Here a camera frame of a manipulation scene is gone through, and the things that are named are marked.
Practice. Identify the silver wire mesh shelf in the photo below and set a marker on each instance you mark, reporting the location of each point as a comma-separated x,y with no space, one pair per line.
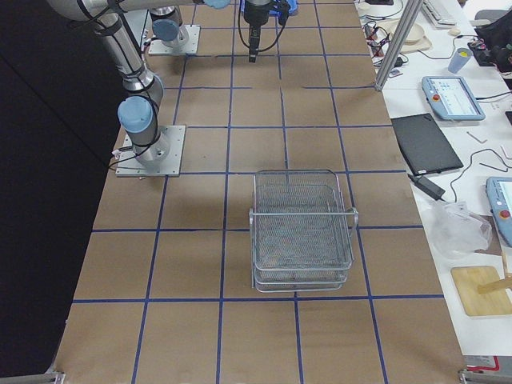
300,231

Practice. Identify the lower blue teach pendant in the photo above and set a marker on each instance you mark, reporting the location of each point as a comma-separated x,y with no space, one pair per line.
498,191

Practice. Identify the black closed laptop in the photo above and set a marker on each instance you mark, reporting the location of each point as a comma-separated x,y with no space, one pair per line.
424,146

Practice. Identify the blue teach pendant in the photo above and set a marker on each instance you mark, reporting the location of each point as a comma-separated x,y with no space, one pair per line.
498,191
450,98

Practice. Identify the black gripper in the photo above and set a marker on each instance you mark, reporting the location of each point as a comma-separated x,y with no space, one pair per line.
254,15

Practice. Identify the clear plastic bag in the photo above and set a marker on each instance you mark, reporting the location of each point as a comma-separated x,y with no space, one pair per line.
453,230

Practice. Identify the upper blue teach pendant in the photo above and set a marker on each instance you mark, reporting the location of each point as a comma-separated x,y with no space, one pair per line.
450,98

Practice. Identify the white keyboard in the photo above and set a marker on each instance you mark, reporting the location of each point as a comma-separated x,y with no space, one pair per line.
437,14

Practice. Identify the blue plastic cup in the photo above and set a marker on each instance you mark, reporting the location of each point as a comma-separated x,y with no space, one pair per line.
459,59

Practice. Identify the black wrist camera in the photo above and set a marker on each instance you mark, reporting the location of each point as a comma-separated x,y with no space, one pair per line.
281,10

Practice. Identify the wooden board with stand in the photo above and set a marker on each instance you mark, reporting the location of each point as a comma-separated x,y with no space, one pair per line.
481,291

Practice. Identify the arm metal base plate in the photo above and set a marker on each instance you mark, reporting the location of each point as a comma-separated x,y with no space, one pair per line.
181,43
163,158

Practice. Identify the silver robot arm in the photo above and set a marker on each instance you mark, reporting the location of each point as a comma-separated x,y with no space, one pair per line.
167,26
150,145

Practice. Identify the aluminium frame post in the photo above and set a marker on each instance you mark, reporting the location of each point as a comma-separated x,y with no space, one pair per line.
406,21

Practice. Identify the black power adapter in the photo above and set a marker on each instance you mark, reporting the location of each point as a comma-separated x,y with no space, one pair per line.
427,187

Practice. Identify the beige wooden plate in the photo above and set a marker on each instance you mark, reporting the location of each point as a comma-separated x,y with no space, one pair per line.
415,40

